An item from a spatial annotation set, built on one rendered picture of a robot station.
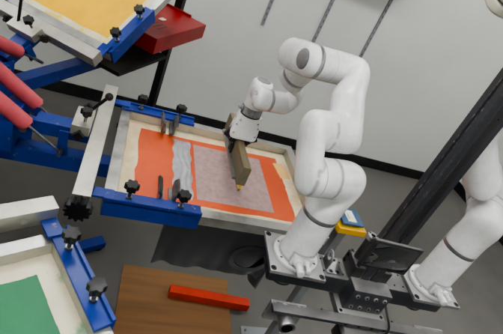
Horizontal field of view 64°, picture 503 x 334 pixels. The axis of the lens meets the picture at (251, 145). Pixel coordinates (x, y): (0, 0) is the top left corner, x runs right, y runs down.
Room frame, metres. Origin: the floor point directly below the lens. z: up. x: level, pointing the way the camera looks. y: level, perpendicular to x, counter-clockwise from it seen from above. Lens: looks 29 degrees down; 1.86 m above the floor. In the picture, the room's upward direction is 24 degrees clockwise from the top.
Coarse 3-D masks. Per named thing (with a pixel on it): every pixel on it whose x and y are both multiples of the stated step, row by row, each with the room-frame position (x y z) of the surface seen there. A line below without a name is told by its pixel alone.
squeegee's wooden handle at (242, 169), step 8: (232, 120) 1.43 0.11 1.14; (240, 144) 1.27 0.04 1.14; (232, 152) 1.28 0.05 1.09; (240, 152) 1.22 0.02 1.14; (240, 160) 1.18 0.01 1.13; (248, 160) 1.19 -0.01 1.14; (240, 168) 1.15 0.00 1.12; (248, 168) 1.14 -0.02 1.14; (240, 176) 1.13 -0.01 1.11; (248, 176) 1.14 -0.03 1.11; (240, 184) 1.14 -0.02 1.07
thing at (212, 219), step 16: (128, 112) 1.39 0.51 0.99; (176, 128) 1.48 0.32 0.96; (192, 128) 1.51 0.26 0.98; (208, 128) 1.55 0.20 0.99; (256, 144) 1.62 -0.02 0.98; (272, 144) 1.66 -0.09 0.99; (112, 160) 1.07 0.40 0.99; (288, 160) 1.60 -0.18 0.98; (112, 176) 1.00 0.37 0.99; (208, 224) 1.01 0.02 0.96; (224, 224) 1.03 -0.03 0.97; (240, 224) 1.05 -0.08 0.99; (256, 224) 1.08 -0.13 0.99; (272, 224) 1.12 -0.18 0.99; (288, 224) 1.15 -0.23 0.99
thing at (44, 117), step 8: (40, 112) 1.08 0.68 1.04; (40, 120) 1.05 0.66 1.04; (48, 120) 1.06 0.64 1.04; (56, 120) 1.08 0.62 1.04; (64, 120) 1.10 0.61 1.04; (72, 120) 1.12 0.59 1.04; (40, 128) 1.04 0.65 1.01; (48, 128) 1.05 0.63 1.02; (56, 128) 1.06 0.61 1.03; (64, 128) 1.07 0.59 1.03; (56, 136) 1.06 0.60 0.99; (72, 136) 1.08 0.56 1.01; (88, 136) 1.10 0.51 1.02
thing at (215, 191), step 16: (144, 160) 1.19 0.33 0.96; (144, 176) 1.11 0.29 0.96; (192, 176) 1.23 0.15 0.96; (208, 176) 1.27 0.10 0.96; (224, 176) 1.31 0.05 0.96; (144, 192) 1.03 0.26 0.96; (208, 192) 1.17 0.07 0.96; (224, 192) 1.21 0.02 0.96; (240, 192) 1.26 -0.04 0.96; (256, 192) 1.30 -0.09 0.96; (272, 192) 1.35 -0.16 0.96; (224, 208) 1.13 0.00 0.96; (240, 208) 1.17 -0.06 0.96; (256, 208) 1.21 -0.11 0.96; (272, 208) 1.25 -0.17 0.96; (288, 208) 1.29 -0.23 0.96
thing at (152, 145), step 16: (144, 144) 1.29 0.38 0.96; (160, 144) 1.33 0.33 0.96; (192, 144) 1.43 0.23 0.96; (208, 144) 1.48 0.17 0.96; (160, 160) 1.23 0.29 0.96; (192, 160) 1.32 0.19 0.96; (208, 160) 1.37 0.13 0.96; (224, 160) 1.42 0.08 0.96; (256, 160) 1.52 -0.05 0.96; (272, 160) 1.58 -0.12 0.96; (256, 176) 1.41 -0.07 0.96; (272, 176) 1.46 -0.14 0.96
